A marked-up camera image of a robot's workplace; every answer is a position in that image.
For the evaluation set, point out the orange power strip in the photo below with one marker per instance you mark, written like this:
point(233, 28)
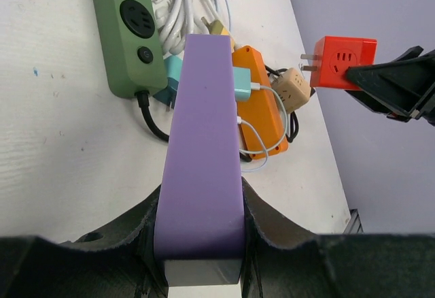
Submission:
point(261, 109)

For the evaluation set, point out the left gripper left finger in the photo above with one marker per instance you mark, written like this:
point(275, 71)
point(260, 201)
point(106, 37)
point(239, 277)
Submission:
point(115, 260)

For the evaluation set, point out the purple power strip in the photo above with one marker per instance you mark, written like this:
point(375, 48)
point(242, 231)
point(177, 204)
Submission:
point(199, 232)

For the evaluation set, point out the red cube plug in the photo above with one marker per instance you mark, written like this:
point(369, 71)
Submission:
point(333, 56)

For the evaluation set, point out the teal plug adapter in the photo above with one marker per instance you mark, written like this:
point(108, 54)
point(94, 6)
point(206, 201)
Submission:
point(168, 95)
point(242, 83)

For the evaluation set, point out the green power strip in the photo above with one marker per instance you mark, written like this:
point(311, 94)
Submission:
point(131, 48)

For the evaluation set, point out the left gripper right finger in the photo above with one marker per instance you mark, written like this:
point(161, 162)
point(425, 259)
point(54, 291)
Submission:
point(283, 259)

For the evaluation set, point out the yellow plug adapter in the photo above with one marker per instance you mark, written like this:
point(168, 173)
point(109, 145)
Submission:
point(217, 28)

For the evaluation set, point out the beige cube plug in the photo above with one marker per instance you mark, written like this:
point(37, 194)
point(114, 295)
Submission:
point(294, 91)

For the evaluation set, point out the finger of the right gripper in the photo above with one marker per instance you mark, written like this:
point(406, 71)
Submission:
point(402, 89)

